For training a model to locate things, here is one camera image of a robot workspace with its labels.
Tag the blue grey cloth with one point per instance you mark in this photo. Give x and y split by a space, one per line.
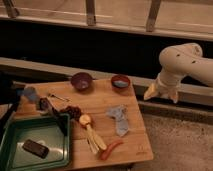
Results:
121 123

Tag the red sausage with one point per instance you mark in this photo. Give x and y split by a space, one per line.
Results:
106 153

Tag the dark red grape bunch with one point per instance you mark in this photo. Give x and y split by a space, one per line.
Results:
73 111

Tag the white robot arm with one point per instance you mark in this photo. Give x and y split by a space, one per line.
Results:
177 62

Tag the dark brown rectangular block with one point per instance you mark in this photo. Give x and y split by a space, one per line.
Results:
35 148

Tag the dark purple bowl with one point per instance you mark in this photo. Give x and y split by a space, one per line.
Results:
81 81

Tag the dark utensil black handle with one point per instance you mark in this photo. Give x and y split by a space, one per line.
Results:
47 106

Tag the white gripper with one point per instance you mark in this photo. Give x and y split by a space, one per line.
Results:
166 86

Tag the green plastic tray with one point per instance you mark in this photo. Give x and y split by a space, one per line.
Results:
43 130

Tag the black tripod stand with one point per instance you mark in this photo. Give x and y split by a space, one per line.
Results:
8 95

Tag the red bowl blue inside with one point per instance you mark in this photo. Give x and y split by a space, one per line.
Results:
120 81

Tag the yellow red apple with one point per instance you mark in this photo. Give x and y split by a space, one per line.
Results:
85 120

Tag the blue plastic cup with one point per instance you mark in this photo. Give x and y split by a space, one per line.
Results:
31 94

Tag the yellow banana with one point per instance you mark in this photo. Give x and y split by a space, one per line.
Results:
96 142

